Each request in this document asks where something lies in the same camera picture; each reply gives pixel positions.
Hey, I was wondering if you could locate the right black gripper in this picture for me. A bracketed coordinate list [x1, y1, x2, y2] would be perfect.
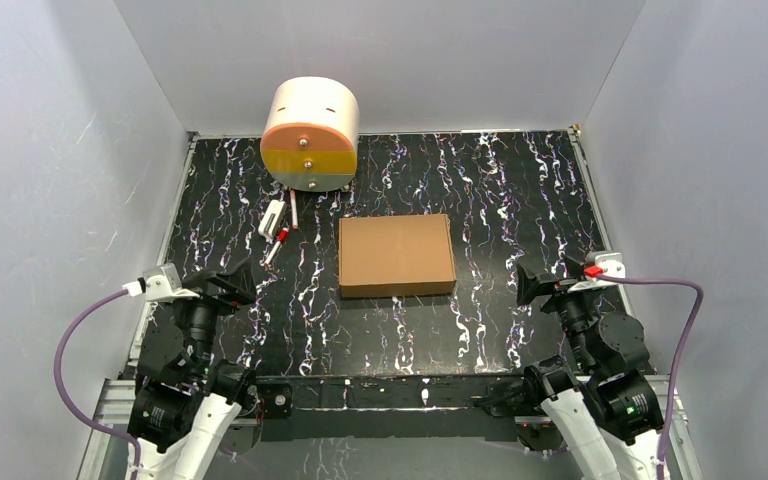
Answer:
[515, 254, 602, 372]

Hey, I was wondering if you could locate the brown cardboard box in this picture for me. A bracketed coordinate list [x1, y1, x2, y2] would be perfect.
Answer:
[338, 214, 457, 299]

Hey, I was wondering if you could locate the round white drawer cabinet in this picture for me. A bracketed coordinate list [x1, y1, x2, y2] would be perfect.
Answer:
[260, 76, 360, 193]

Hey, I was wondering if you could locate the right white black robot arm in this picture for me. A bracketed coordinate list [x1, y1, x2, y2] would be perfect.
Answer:
[516, 252, 671, 479]

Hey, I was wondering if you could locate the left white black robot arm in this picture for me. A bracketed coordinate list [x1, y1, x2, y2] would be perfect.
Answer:
[125, 260, 262, 479]

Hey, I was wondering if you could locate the white marker red cap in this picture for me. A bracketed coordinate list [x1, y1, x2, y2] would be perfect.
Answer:
[264, 227, 291, 267]

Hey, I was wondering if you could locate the white pink marker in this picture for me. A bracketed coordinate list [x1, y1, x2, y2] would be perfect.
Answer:
[289, 189, 299, 230]

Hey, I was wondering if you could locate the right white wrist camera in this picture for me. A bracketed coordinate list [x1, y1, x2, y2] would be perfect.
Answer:
[573, 251, 626, 291]

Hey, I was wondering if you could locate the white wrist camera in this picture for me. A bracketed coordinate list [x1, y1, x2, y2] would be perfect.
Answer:
[122, 263, 200, 303]
[573, 251, 626, 291]

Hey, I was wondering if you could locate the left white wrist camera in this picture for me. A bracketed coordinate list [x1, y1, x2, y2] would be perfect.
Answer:
[122, 263, 200, 303]

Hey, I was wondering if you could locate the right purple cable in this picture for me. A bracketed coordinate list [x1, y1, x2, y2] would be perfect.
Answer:
[599, 276, 705, 480]

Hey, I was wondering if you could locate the purple cable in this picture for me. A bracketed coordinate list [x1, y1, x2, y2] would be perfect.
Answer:
[599, 276, 705, 480]
[53, 288, 143, 480]

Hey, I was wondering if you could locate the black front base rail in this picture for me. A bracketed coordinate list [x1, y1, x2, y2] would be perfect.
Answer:
[254, 375, 549, 438]

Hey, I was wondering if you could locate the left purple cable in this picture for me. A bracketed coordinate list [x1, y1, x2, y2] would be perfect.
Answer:
[53, 288, 143, 480]

